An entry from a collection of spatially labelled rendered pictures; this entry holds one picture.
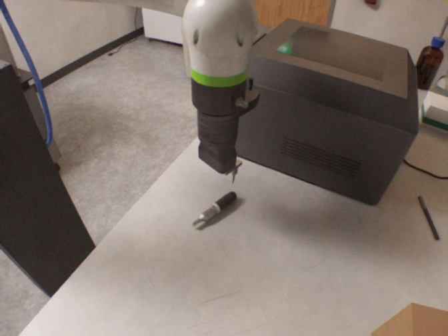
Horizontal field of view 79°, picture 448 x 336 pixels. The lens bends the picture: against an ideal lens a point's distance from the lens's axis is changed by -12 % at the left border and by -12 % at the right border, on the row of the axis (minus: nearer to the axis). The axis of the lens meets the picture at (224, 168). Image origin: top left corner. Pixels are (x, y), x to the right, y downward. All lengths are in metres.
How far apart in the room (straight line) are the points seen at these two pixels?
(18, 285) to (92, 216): 0.57
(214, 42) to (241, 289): 0.47
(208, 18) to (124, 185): 1.76
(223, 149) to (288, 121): 0.24
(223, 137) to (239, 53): 0.16
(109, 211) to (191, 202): 1.25
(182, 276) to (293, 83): 0.49
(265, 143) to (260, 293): 0.38
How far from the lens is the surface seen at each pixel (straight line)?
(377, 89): 0.71
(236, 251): 0.69
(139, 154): 2.30
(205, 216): 0.71
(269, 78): 0.73
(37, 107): 2.04
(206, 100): 0.49
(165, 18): 3.84
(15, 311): 1.86
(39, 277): 1.48
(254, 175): 0.84
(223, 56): 0.44
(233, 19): 0.43
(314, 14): 3.79
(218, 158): 0.57
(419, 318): 0.55
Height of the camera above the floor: 1.50
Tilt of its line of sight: 44 degrees down
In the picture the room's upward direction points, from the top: 3 degrees clockwise
